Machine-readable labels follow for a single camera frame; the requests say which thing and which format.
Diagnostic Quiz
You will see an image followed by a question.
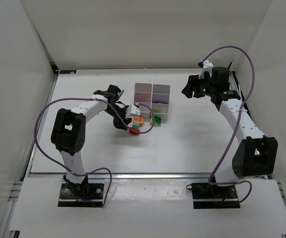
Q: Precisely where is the left white divided container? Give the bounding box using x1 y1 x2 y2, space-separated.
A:
134 83 152 119

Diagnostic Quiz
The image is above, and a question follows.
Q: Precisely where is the green and lime lego stack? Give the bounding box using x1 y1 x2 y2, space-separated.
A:
149 116 162 126

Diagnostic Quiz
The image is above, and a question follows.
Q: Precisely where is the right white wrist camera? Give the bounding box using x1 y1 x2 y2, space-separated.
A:
198 59 214 79

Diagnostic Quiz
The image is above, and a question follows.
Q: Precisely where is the yellow oval printed lego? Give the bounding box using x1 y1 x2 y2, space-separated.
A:
133 117 144 126

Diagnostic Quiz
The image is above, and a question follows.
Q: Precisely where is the right white divided container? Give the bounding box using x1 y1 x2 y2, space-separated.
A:
151 84 170 121

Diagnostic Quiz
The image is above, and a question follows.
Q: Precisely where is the purple cable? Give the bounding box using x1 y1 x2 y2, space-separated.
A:
34 97 155 207
202 45 256 203

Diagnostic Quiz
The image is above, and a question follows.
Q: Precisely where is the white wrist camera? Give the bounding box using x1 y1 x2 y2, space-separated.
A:
125 104 141 119
198 59 214 79

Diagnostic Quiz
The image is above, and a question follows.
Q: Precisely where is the white divided container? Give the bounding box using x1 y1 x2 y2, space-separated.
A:
134 83 152 119
151 84 170 121

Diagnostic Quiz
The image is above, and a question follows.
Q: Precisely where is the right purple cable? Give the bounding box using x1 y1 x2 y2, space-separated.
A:
202 45 256 203

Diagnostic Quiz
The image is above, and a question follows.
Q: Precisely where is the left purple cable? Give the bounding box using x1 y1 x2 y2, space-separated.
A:
34 97 155 207

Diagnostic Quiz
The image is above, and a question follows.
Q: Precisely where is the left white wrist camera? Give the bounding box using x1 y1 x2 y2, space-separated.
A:
125 104 141 119

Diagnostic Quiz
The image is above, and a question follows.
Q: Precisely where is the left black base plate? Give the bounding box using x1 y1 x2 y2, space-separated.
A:
57 179 105 208

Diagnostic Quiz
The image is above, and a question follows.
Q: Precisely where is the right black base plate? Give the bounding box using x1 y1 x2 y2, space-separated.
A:
186 183 240 209

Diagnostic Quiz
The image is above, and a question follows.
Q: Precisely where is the lilac green red lego stack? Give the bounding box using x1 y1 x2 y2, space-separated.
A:
129 122 140 136

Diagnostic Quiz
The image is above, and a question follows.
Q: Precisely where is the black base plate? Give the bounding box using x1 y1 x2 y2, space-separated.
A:
186 183 240 209
57 179 105 208

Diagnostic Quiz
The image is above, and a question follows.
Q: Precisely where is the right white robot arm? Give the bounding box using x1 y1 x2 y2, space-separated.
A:
182 67 278 198

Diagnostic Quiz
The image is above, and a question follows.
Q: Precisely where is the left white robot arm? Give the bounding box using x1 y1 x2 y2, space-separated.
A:
51 85 131 197

